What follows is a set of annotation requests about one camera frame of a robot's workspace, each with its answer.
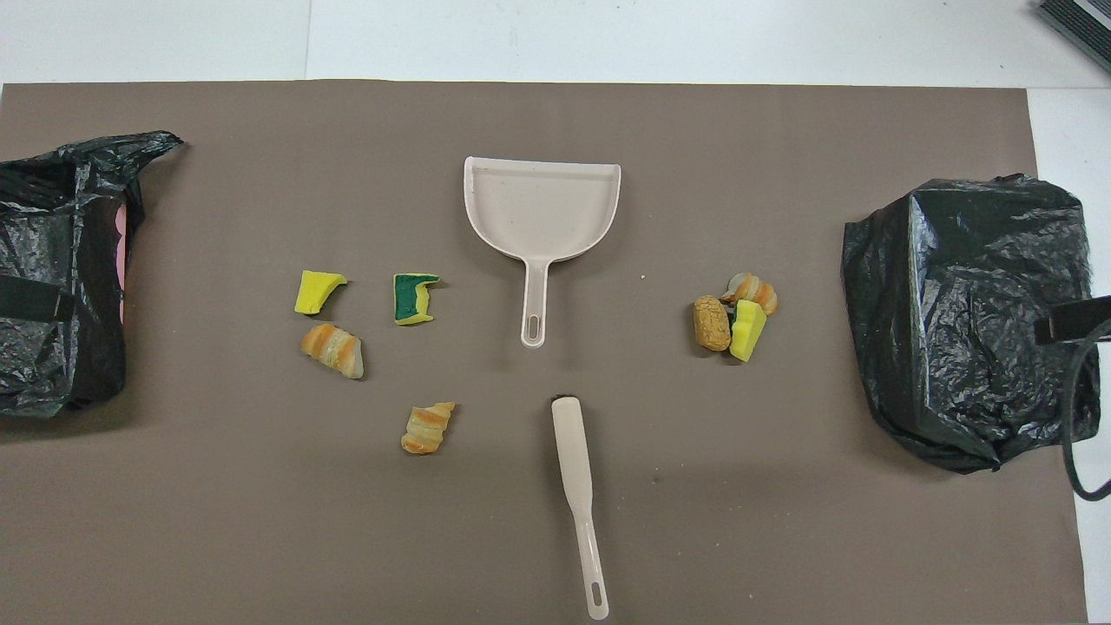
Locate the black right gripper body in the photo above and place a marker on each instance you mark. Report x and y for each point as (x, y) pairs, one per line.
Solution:
(1076, 321)

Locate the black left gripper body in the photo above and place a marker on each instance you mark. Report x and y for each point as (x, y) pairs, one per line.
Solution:
(35, 299)

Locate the yellow sponge wedge green base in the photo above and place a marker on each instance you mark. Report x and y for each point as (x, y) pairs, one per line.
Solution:
(748, 334)

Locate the brown bread roll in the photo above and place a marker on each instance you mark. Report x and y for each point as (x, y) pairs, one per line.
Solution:
(712, 323)

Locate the green and yellow sponge piece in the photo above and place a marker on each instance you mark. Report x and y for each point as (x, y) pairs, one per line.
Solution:
(406, 299)

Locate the beige plastic dustpan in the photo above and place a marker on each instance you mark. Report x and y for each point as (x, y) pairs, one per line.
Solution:
(542, 208)

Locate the beige hand brush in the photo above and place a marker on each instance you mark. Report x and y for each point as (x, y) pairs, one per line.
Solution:
(573, 451)

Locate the black plastic trash bag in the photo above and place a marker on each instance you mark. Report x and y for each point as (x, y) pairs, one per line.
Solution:
(955, 304)
(52, 234)

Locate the pink plastic bin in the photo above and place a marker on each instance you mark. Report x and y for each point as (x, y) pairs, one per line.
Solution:
(121, 252)

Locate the dark grey ribbed object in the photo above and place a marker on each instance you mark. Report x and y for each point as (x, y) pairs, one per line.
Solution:
(1081, 22)

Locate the brown table mat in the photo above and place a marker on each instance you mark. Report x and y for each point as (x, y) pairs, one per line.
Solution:
(555, 121)

